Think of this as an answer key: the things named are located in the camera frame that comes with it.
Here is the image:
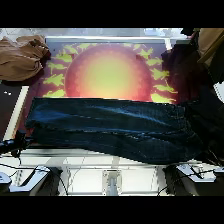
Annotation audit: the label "silver frame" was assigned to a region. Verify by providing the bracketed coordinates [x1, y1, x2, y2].
[0, 148, 224, 197]

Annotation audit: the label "black garment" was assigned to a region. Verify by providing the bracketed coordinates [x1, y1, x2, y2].
[161, 41, 210, 105]

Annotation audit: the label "blue jeans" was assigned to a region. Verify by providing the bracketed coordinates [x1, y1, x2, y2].
[24, 96, 205, 166]

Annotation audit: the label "brown garment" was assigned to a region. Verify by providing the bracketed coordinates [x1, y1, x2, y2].
[0, 34, 52, 83]

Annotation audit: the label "tan garment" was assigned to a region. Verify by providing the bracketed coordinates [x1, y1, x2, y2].
[196, 27, 224, 66]

